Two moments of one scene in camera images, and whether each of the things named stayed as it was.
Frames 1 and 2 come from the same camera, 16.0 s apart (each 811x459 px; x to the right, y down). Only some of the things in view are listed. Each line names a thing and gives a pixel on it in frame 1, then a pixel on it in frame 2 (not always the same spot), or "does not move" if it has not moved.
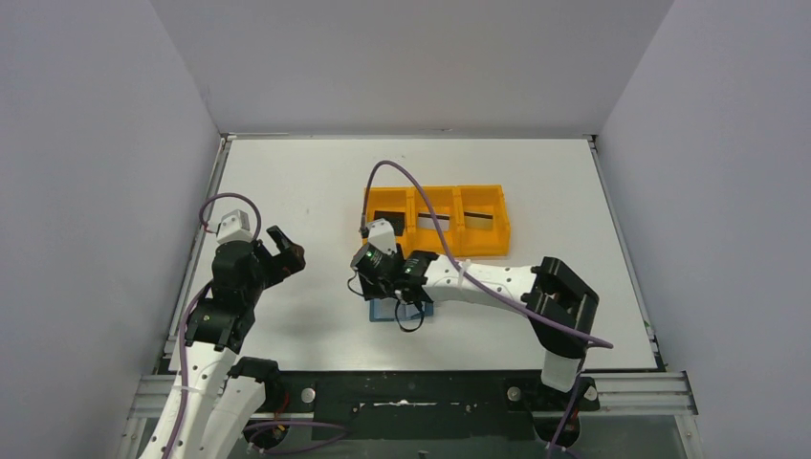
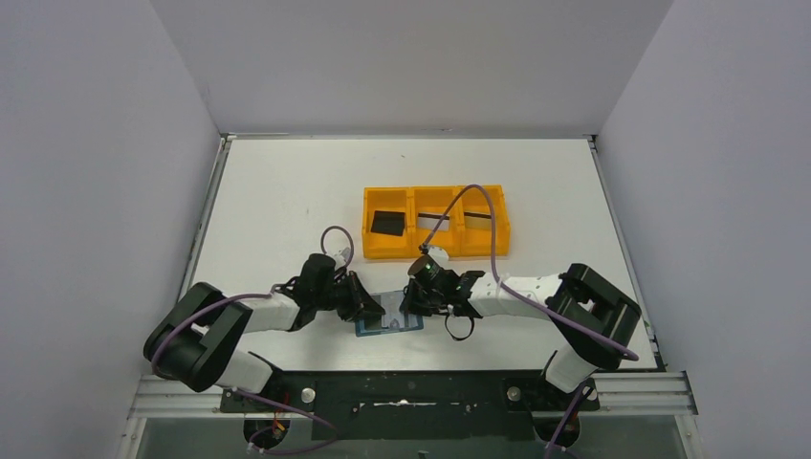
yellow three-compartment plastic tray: x=474 y=218 does not move
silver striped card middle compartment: x=426 y=221 does not move
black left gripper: x=270 y=259 → x=353 y=297
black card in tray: x=395 y=218 does not move
